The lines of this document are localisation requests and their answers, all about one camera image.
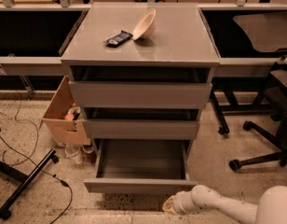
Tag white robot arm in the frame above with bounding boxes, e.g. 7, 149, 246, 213
162, 185, 287, 224

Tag grey bottom drawer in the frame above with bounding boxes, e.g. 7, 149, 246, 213
84, 139, 197, 194

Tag black desk leg frame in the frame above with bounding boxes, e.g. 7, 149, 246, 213
210, 90, 272, 135

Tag black stand leg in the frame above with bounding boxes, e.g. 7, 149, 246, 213
0, 149, 59, 220

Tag grey middle drawer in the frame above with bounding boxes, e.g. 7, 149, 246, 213
83, 107, 199, 140

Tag white bowl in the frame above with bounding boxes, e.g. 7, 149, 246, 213
132, 8, 157, 40

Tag cardboard box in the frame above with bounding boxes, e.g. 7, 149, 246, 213
42, 76, 90, 146

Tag grey drawer cabinet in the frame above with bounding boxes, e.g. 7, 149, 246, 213
61, 2, 221, 161

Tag items inside cardboard box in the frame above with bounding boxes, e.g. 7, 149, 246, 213
64, 104, 83, 120

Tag white bottle on floor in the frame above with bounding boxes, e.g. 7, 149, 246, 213
65, 146, 83, 165

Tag black office chair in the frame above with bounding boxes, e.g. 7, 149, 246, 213
229, 68, 287, 172

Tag grey drawer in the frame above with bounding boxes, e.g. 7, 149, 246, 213
84, 139, 197, 194
69, 66, 212, 109
83, 107, 199, 140

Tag grey top drawer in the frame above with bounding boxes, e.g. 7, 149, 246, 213
69, 66, 212, 109

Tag black floor cable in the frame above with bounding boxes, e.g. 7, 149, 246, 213
0, 91, 74, 224

